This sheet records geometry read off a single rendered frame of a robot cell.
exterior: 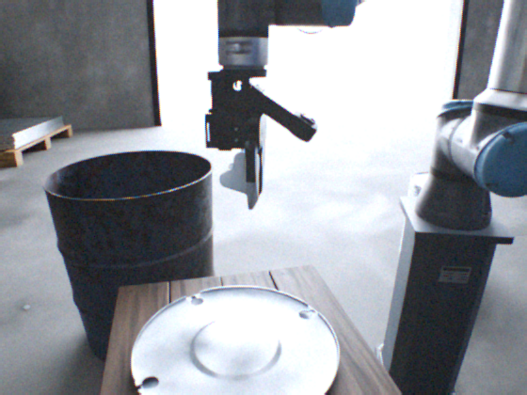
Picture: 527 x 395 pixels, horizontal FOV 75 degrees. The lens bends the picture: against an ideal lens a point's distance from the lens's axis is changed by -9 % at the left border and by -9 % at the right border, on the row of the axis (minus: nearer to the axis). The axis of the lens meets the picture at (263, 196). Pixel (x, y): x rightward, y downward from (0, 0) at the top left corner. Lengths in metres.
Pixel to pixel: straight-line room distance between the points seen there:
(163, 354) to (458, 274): 0.55
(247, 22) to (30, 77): 4.48
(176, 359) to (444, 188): 0.54
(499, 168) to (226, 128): 0.39
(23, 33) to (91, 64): 0.83
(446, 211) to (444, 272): 0.12
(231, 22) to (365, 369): 0.50
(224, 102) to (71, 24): 4.22
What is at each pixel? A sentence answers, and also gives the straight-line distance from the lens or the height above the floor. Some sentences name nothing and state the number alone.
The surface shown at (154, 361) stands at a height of 0.36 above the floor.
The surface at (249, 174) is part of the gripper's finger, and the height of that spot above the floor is 0.58.
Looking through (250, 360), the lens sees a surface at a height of 0.37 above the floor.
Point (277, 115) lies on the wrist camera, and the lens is 0.54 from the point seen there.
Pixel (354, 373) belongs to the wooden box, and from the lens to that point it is 0.55.
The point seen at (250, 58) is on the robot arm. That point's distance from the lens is 0.53.
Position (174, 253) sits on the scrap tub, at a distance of 0.86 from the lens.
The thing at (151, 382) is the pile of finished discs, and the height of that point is 0.35.
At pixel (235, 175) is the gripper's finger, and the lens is 0.57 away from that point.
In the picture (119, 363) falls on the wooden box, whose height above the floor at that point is 0.35.
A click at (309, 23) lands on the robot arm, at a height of 0.79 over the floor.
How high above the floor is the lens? 0.74
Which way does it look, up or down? 21 degrees down
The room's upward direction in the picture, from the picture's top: straight up
